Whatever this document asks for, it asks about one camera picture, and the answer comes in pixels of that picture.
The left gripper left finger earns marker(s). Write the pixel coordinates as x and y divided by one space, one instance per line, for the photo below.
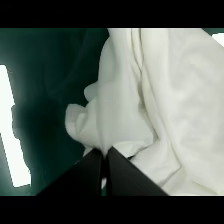
83 176

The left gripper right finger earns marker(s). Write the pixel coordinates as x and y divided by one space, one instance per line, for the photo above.
128 178

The white T-shirt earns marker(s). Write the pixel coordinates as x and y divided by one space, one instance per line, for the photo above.
166 100

